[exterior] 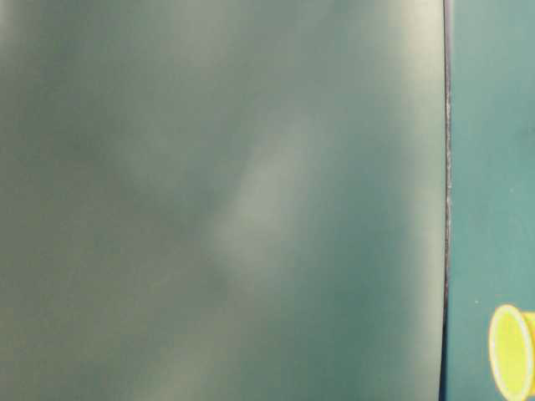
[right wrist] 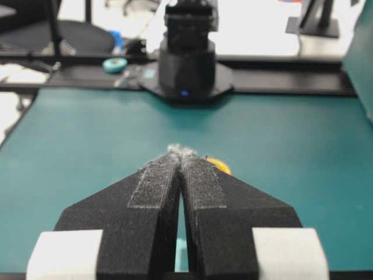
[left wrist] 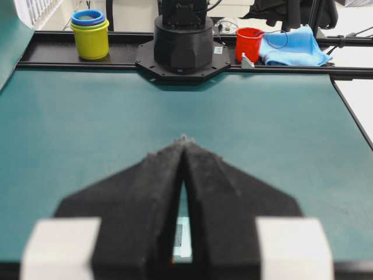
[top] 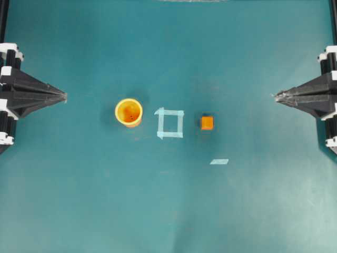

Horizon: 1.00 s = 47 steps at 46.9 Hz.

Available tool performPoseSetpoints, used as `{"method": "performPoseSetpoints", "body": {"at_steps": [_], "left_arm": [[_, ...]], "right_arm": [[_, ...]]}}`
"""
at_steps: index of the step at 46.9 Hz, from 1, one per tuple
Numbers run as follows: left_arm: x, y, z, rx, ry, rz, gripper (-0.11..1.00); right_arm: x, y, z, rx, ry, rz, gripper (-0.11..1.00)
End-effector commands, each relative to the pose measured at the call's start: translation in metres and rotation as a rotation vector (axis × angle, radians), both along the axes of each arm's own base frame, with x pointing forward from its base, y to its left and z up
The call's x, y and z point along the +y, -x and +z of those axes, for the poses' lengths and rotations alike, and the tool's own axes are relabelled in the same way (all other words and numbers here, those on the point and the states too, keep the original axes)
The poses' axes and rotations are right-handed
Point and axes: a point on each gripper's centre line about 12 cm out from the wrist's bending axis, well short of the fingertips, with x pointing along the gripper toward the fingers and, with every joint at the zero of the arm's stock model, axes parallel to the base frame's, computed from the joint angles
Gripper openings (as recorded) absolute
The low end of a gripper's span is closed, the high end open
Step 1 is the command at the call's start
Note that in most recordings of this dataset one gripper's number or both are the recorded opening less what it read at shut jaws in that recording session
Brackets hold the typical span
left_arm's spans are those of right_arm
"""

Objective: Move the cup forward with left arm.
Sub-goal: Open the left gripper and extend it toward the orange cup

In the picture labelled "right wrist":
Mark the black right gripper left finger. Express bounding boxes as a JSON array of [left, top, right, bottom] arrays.
[[26, 152, 180, 279]]

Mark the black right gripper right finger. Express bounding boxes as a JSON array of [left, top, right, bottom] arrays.
[[180, 149, 329, 279]]

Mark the black office chair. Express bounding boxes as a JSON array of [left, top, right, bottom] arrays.
[[1, 1, 114, 55]]

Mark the teal tape roll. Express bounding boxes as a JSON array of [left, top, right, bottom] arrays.
[[103, 58, 128, 74]]

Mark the black monitor stand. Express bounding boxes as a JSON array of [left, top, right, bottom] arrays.
[[285, 0, 340, 39]]

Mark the teal side panel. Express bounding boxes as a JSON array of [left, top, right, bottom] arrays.
[[343, 1, 372, 122]]

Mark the orange plastic cup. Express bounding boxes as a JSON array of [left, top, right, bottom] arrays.
[[205, 157, 232, 175]]

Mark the black mounting rail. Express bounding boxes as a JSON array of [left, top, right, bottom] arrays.
[[1, 52, 356, 102]]

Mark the blue small object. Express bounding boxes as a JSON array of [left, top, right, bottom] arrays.
[[110, 30, 124, 54]]

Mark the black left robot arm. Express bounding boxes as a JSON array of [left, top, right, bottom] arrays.
[[139, 1, 233, 103]]

